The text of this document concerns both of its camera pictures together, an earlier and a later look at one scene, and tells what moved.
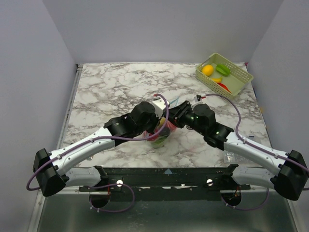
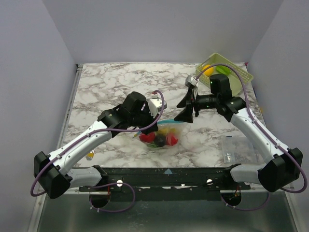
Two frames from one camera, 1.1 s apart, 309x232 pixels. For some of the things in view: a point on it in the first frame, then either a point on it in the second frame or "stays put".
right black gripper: [172, 112] -> [192, 103]
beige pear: [162, 121] -> [163, 132]
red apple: [172, 127] -> [171, 140]
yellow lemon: [207, 69] stays put
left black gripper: [156, 119] -> [152, 121]
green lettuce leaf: [222, 69] stays put
